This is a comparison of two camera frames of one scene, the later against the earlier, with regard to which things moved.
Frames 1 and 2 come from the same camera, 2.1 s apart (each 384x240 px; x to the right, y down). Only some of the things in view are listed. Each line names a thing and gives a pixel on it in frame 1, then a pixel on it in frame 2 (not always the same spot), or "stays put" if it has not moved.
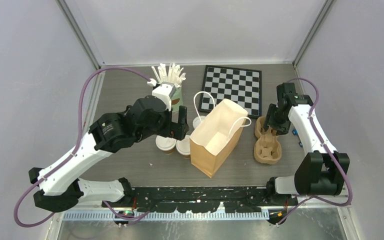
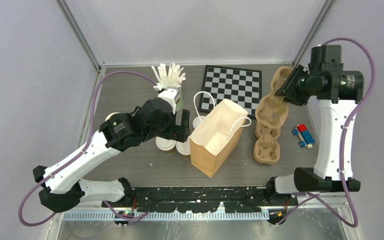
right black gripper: x=282 y=128 -> x=288 y=89
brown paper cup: x=169 y=152 stays put
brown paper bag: x=211 y=145 stays put
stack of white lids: x=196 y=121 stays put
